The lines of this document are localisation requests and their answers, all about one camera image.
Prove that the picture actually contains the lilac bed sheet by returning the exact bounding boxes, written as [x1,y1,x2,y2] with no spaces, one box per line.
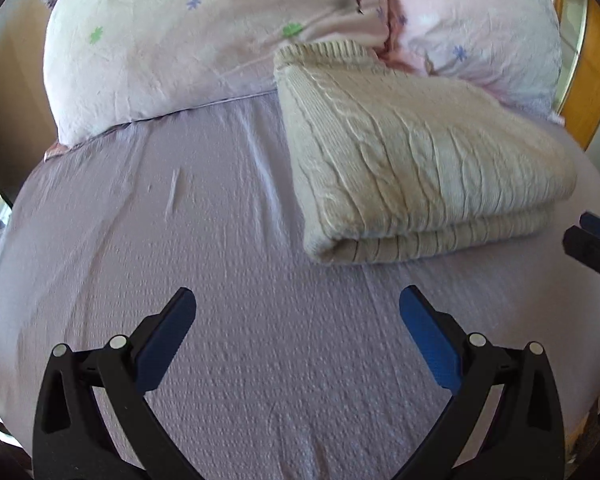
[0,91,600,480]

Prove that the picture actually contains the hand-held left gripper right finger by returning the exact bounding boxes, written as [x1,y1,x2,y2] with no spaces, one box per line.
[394,285,566,480]

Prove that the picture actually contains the pink dotted floral pillow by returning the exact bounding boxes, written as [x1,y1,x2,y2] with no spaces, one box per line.
[384,0,567,123]

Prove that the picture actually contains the wooden headboard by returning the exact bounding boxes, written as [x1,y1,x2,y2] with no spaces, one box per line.
[552,0,600,152]

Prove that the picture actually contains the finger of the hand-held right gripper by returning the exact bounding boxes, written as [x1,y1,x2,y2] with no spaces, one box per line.
[562,212,600,294]

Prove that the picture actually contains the pale pink floral pillow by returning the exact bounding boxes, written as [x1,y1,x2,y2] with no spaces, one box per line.
[40,0,397,147]

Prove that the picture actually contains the folded beige knit sweater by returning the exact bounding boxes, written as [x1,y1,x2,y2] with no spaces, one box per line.
[273,39,579,266]

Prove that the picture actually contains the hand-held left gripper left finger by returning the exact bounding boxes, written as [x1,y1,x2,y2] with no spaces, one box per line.
[32,287,206,480]

